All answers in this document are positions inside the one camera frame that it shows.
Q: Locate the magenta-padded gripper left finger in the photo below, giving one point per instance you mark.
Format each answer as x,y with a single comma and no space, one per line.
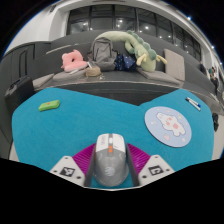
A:
66,168

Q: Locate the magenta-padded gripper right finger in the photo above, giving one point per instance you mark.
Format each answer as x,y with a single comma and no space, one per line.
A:
156,168

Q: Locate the grey white computer mouse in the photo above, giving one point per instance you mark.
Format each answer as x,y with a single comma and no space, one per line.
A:
110,163

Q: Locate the round pale blue mouse pad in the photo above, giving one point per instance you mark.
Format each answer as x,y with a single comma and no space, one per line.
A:
168,126

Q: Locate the green eraser block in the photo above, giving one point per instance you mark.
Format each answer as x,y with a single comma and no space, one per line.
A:
49,105

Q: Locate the blue-capped white marker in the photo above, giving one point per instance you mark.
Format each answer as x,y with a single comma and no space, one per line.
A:
196,103

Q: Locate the grey stepped seating bench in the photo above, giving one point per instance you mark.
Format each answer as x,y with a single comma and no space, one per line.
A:
126,88

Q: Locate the black suitcase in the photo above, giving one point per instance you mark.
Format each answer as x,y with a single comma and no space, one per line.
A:
18,93

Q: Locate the flat grey seat cushion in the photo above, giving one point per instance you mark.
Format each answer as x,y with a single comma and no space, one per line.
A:
42,81
160,76

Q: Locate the round grey seat cushion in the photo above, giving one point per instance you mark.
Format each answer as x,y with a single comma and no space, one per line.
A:
65,76

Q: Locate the tan woven hat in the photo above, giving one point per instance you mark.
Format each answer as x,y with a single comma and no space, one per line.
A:
93,72

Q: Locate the upright grey cushion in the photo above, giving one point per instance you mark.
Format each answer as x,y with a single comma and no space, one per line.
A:
174,65

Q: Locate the pink plush toy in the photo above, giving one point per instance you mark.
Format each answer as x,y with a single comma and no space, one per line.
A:
72,61

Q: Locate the person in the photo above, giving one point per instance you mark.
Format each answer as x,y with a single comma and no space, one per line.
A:
213,76

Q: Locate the dark blue starry bag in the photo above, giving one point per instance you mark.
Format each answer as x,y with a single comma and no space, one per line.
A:
125,62

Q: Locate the green dragon plush toy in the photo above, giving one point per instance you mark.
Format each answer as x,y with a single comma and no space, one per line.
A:
140,50

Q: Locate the grey backpack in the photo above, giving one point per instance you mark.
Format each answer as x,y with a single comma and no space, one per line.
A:
101,53

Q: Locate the ceiling lights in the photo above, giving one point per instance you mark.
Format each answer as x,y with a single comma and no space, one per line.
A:
189,18

